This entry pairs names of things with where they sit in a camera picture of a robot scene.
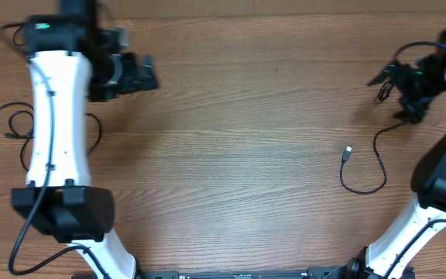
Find thin black usb cable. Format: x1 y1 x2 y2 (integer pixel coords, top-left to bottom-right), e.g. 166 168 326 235
338 79 408 196

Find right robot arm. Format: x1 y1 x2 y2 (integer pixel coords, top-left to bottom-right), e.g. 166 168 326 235
327 29 446 278

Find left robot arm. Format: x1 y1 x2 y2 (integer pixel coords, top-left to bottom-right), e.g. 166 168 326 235
12 1 159 278

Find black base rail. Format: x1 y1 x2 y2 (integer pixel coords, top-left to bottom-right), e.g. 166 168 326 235
134 267 346 279

